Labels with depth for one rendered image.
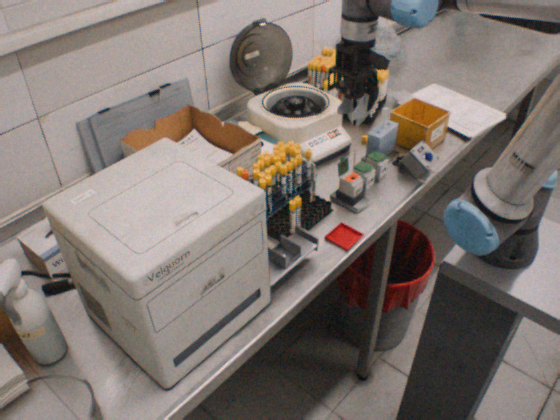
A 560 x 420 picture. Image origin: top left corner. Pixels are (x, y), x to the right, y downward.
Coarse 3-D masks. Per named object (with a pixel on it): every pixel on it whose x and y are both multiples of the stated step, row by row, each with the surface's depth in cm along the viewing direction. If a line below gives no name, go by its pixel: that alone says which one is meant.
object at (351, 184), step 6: (348, 174) 126; (354, 174) 126; (342, 180) 125; (348, 180) 124; (354, 180) 124; (360, 180) 125; (342, 186) 126; (348, 186) 124; (354, 186) 123; (360, 186) 125; (342, 192) 127; (348, 192) 125; (354, 192) 124
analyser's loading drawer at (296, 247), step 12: (300, 228) 113; (288, 240) 108; (300, 240) 113; (312, 240) 112; (276, 252) 105; (288, 252) 110; (300, 252) 108; (276, 264) 107; (288, 264) 106; (276, 276) 104
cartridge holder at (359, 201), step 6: (336, 192) 128; (360, 192) 127; (336, 198) 129; (342, 198) 127; (348, 198) 126; (354, 198) 125; (360, 198) 127; (366, 198) 128; (342, 204) 128; (348, 204) 127; (354, 204) 126; (360, 204) 126; (366, 204) 128; (354, 210) 126; (360, 210) 126
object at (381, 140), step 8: (376, 128) 139; (392, 128) 139; (368, 136) 137; (376, 136) 135; (384, 136) 137; (392, 136) 141; (368, 144) 139; (376, 144) 137; (384, 144) 139; (392, 144) 143; (368, 152) 140; (384, 152) 141; (392, 152) 145; (360, 160) 144
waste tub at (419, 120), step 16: (400, 112) 150; (416, 112) 155; (432, 112) 151; (448, 112) 146; (400, 128) 146; (416, 128) 142; (432, 128) 142; (400, 144) 149; (416, 144) 145; (432, 144) 147
